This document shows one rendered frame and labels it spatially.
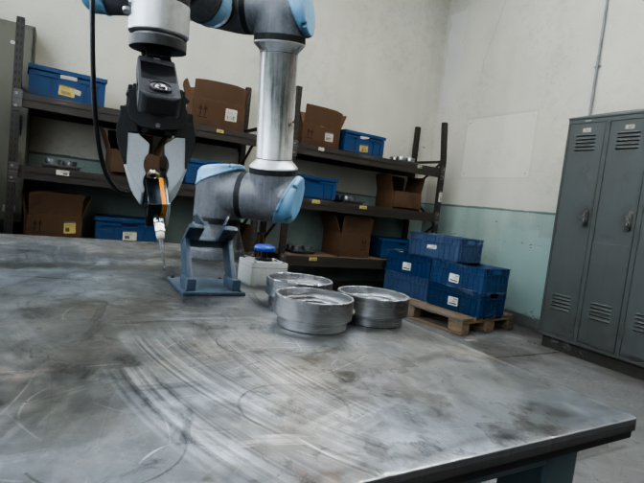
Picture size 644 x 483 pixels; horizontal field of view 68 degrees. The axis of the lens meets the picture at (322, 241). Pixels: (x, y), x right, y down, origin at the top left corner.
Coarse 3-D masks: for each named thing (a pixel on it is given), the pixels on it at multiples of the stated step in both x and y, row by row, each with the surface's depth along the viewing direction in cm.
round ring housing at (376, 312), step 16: (352, 288) 74; (368, 288) 75; (384, 288) 75; (368, 304) 65; (384, 304) 65; (400, 304) 66; (352, 320) 67; (368, 320) 66; (384, 320) 66; (400, 320) 68
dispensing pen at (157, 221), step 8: (152, 176) 64; (152, 184) 61; (152, 192) 60; (160, 192) 61; (144, 200) 64; (152, 200) 59; (160, 200) 60; (152, 208) 60; (160, 208) 60; (152, 216) 60; (160, 216) 60; (152, 224) 62; (160, 224) 59; (160, 232) 59; (160, 240) 58; (160, 248) 58
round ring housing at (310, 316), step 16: (288, 288) 67; (304, 288) 68; (320, 288) 68; (288, 304) 59; (304, 304) 58; (320, 304) 58; (336, 304) 59; (352, 304) 62; (288, 320) 60; (304, 320) 58; (320, 320) 58; (336, 320) 59
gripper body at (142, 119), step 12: (132, 36) 59; (144, 36) 59; (156, 36) 59; (168, 36) 59; (132, 48) 62; (144, 48) 62; (156, 48) 61; (168, 48) 61; (180, 48) 61; (168, 60) 62; (132, 84) 61; (132, 96) 59; (132, 108) 59; (180, 108) 62; (132, 120) 60; (144, 120) 60; (156, 120) 61; (168, 120) 61; (180, 120) 62; (144, 132) 61; (168, 132) 62
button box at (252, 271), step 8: (240, 264) 90; (248, 264) 86; (256, 264) 85; (264, 264) 86; (272, 264) 87; (280, 264) 88; (240, 272) 90; (248, 272) 86; (256, 272) 85; (264, 272) 86; (272, 272) 87; (248, 280) 86; (256, 280) 86; (264, 280) 86
